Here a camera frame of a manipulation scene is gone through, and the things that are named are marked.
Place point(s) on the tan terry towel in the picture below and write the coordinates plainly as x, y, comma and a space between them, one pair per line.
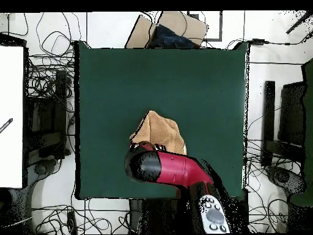
159, 129

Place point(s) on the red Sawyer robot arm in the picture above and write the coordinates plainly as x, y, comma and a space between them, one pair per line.
181, 169

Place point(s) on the white flat panel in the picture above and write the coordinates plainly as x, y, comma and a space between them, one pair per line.
11, 110

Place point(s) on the dark green table cloth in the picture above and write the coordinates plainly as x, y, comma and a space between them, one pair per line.
110, 98

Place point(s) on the black chair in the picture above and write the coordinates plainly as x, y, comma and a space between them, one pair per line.
46, 117
292, 115

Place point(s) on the black power strip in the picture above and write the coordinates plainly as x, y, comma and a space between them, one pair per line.
72, 222

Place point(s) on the dark blue garment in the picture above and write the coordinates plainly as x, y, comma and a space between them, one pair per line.
168, 39

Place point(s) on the grey wheeled chair base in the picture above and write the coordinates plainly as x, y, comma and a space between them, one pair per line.
39, 171

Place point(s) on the black upright bar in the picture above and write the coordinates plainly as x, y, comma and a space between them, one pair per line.
269, 110

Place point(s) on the open cardboard box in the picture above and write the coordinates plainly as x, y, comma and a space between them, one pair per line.
181, 22

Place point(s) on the black wheeled chair base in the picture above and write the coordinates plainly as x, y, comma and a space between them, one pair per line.
286, 180

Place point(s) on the black power adapter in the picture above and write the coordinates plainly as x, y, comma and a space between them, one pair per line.
258, 41

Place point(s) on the green cloth draped stand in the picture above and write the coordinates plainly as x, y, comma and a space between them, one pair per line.
308, 122

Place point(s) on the black slanted pole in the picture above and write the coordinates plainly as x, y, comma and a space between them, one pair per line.
299, 22

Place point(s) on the dark rectangular frame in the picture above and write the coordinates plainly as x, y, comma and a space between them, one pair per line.
215, 39

